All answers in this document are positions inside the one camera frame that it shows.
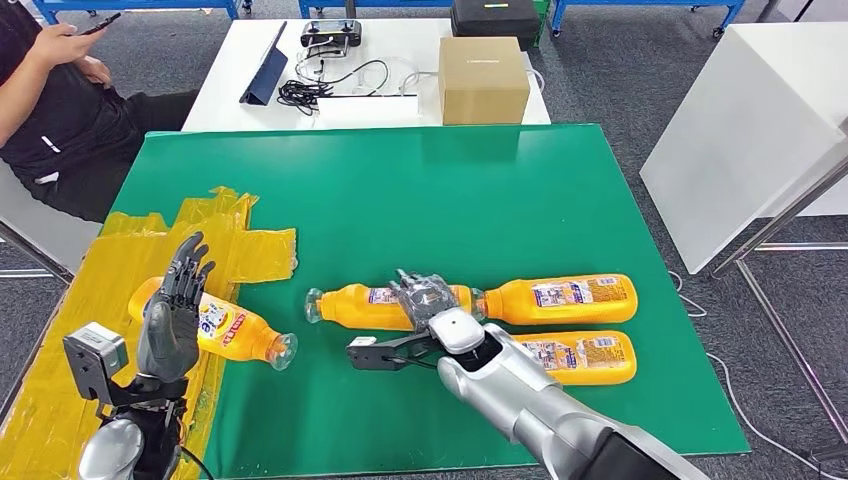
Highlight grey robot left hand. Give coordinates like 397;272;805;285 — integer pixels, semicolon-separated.
135;231;217;384

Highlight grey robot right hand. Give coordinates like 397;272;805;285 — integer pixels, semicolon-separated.
389;268;462;333

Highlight person's right hand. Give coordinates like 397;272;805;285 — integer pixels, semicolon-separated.
29;23;107;68

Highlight person's left hand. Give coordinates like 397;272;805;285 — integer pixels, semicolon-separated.
74;56;114;89

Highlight black smartphone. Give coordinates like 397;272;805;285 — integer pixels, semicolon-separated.
78;11;124;36

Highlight orange plastic bottle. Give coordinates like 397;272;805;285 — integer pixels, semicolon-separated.
304;283;488;333
473;274;639;327
127;276;299;372
510;330;639;388

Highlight person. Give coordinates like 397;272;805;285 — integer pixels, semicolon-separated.
0;0;200;225

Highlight blue metal rack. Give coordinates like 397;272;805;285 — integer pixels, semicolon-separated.
548;0;747;40
296;0;453;20
29;0;253;48

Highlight yellow tape sheet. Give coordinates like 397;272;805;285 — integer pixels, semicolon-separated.
0;187;299;480

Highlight grey chair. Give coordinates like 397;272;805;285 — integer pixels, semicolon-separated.
0;162;102;286

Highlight dark blue tablet case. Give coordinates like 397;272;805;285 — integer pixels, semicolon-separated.
239;21;290;107

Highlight brown cardboard box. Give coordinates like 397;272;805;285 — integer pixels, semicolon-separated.
437;36;531;127

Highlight black remote controller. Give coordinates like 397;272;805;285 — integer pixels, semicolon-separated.
299;19;364;60

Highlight black hard case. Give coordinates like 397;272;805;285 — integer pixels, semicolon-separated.
450;0;541;52

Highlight white side table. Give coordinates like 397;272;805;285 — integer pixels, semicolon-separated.
639;21;848;276

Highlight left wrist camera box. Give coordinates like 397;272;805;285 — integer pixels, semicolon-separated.
62;322;144;409

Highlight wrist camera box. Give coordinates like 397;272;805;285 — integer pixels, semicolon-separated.
345;331;439;372
62;322;144;409

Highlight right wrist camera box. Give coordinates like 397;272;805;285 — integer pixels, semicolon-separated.
345;331;439;372

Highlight black cable bundle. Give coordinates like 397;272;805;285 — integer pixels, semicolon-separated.
276;59;390;118

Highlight white floor cable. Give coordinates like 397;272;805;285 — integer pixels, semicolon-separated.
665;270;848;480

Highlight silver metal frame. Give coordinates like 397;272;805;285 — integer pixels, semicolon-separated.
708;152;848;465

